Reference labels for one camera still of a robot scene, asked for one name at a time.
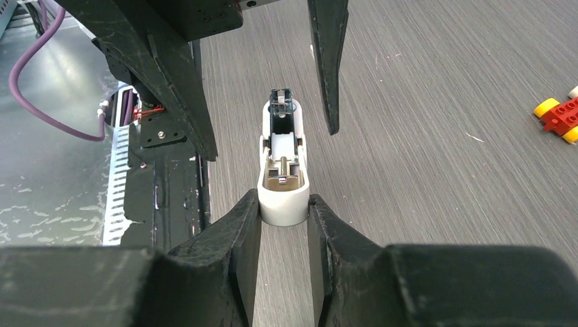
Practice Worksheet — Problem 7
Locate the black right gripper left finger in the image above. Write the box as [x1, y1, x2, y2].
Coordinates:
[1, 189, 261, 326]

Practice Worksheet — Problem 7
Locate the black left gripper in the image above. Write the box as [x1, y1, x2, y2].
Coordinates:
[54, 0, 299, 162]

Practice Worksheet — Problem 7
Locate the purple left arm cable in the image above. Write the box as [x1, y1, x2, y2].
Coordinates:
[9, 0, 109, 143]

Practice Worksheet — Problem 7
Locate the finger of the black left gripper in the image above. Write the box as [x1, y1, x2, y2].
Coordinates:
[307, 0, 349, 135]

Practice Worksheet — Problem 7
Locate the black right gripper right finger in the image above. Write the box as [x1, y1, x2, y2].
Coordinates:
[307, 195, 577, 326]

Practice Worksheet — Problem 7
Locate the red green toy brick car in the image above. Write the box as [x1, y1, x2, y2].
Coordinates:
[534, 87, 577, 144]

